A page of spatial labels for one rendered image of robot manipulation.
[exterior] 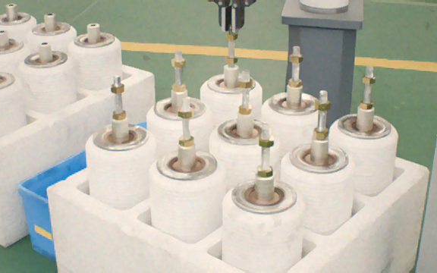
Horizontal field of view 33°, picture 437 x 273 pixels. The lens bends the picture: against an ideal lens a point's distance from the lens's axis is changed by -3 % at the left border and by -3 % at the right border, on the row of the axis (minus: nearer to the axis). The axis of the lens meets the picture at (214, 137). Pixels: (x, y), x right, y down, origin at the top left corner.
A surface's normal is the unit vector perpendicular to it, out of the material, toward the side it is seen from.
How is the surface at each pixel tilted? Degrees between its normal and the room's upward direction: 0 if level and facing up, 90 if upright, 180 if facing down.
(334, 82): 90
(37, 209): 92
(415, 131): 0
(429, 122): 0
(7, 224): 90
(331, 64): 90
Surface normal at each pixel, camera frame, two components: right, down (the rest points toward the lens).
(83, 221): -0.64, 0.35
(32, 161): 0.80, 0.27
